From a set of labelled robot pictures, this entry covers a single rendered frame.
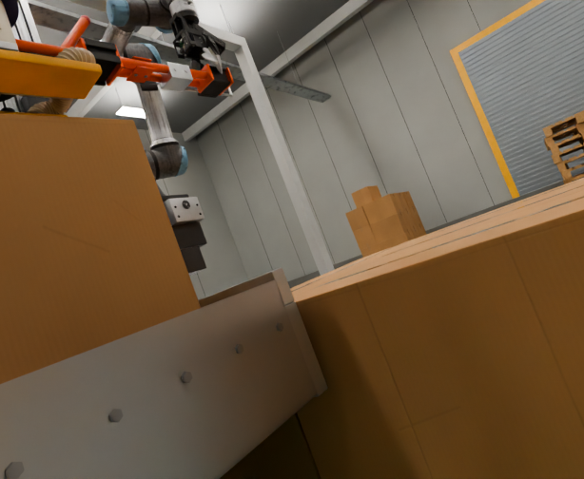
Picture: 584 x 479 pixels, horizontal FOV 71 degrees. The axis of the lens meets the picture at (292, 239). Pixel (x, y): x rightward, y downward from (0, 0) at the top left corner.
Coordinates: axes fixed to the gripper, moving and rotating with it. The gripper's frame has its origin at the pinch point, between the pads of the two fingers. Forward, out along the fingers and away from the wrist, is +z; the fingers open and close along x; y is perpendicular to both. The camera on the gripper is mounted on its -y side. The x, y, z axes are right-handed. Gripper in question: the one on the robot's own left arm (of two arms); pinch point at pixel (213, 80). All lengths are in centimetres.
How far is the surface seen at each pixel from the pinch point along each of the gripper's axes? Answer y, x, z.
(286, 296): 37, 37, 65
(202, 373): 57, 39, 70
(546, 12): -925, 15, -250
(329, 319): 29, 37, 72
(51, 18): -144, -374, -331
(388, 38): -894, -281, -393
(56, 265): 64, 24, 50
